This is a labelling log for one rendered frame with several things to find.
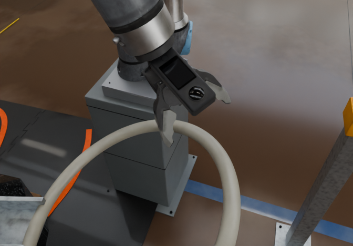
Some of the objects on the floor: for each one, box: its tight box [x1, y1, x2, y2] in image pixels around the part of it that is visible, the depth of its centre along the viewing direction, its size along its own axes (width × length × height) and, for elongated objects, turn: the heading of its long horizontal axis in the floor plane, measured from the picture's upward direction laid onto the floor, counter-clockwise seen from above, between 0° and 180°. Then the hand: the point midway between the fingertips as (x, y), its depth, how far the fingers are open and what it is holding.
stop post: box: [274, 97, 353, 246], centre depth 137 cm, size 20×20×109 cm
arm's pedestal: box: [85, 57, 198, 217], centre depth 182 cm, size 50×50×85 cm
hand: (201, 126), depth 59 cm, fingers open, 14 cm apart
